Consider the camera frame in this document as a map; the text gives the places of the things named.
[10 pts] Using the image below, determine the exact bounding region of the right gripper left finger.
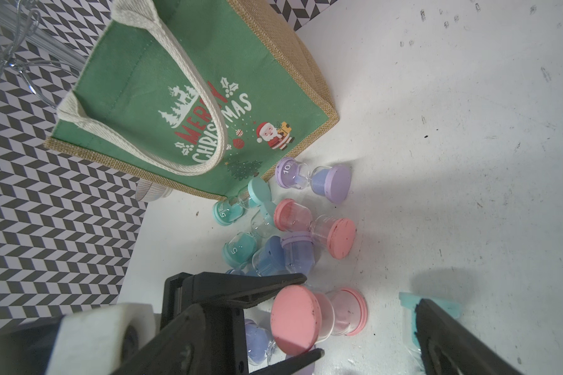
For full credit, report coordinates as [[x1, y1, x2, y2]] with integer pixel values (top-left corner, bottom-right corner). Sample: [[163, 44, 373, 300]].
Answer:
[[114, 304, 244, 374]]

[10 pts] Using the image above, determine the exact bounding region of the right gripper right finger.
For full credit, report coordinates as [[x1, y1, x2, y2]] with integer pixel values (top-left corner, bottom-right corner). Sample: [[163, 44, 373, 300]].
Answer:
[[418, 309, 520, 375]]

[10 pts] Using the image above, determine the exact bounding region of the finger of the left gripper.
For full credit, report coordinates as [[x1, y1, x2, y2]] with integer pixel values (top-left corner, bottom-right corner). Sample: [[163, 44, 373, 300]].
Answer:
[[160, 272, 307, 328], [251, 348, 325, 375]]

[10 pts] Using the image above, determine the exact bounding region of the blue hourglass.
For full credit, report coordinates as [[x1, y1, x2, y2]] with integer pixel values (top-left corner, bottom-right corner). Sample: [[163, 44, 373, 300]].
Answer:
[[226, 235, 289, 277]]

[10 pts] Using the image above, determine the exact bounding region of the pink hourglass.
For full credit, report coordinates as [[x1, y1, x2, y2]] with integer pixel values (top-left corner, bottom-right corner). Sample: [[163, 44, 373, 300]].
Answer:
[[270, 285, 368, 356], [274, 198, 357, 259]]

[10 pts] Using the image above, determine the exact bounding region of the green hourglass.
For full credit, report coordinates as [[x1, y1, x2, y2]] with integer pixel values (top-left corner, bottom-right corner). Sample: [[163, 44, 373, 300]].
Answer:
[[398, 292, 462, 354], [213, 177, 271, 226], [222, 202, 277, 269]]

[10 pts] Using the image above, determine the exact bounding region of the green canvas Christmas bag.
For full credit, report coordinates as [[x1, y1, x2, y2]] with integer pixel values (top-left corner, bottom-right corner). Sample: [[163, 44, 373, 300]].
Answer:
[[45, 1, 339, 200]]

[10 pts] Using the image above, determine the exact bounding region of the purple hourglass centre small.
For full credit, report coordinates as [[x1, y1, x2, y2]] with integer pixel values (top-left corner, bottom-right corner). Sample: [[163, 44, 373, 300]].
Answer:
[[281, 231, 315, 275]]

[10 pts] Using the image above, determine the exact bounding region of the purple hourglass by bag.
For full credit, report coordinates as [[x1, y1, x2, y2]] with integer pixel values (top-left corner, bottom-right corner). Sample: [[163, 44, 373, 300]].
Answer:
[[275, 157, 352, 204]]

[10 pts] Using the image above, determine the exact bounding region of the pink glass bowl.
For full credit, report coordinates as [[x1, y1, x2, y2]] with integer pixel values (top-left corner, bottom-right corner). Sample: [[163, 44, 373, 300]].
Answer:
[[134, 180, 173, 203]]

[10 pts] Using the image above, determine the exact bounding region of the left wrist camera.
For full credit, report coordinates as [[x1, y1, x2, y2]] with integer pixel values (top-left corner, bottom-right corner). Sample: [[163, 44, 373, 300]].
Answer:
[[0, 303, 156, 374]]

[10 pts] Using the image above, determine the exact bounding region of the silver wire stand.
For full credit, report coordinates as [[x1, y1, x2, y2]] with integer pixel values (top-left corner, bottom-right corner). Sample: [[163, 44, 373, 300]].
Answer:
[[0, 1, 85, 109]]

